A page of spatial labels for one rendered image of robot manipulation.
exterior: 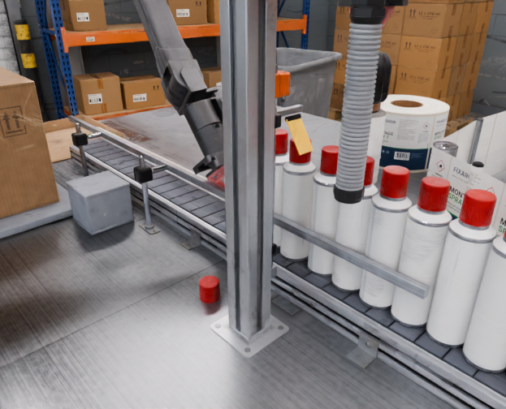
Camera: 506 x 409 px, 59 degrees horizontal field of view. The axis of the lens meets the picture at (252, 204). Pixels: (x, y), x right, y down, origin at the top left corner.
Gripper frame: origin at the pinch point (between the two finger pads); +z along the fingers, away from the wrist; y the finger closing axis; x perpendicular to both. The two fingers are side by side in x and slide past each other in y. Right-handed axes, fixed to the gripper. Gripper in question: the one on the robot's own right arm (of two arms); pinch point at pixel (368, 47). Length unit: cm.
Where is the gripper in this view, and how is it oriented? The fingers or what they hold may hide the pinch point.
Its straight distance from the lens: 83.8
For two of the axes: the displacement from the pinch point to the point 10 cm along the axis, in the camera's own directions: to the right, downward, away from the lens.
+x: -7.2, 3.4, -6.1
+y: -7.0, -3.2, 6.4
